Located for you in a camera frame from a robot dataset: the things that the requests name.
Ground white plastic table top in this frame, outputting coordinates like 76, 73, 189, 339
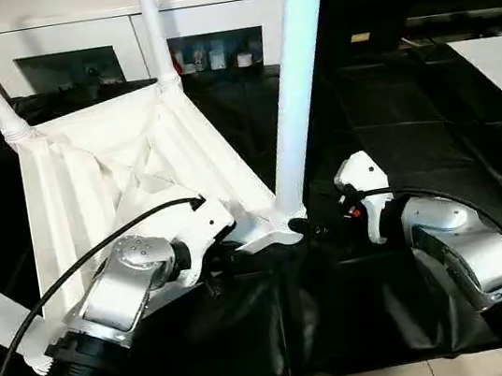
0, 61, 330, 376

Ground black mat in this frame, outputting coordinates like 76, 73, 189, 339
0, 22, 502, 376

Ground black speaker with yellow label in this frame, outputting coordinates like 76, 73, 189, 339
286, 0, 412, 67

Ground brown low console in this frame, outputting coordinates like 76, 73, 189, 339
403, 2, 502, 51

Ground white cabinet with glass doors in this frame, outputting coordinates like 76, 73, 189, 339
0, 0, 297, 105

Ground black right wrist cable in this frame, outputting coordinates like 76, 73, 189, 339
350, 166, 502, 323

